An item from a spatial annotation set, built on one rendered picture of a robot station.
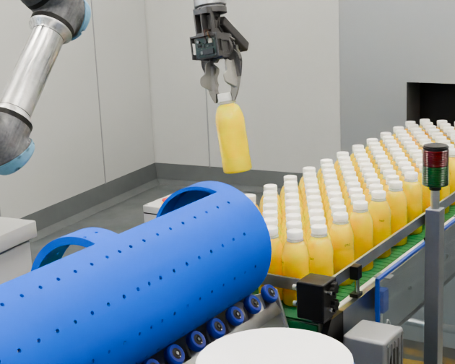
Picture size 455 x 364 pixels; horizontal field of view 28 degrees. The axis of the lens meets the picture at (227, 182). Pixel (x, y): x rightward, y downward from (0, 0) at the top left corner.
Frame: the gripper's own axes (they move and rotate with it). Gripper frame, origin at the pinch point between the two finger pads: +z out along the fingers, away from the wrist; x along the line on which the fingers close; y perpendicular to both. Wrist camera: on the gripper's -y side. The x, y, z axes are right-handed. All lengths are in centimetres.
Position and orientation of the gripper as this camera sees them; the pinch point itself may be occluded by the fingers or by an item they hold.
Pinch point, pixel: (225, 96)
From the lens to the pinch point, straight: 208.7
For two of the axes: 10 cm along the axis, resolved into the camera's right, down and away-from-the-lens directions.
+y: -4.9, 0.8, -8.7
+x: 8.6, -0.9, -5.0
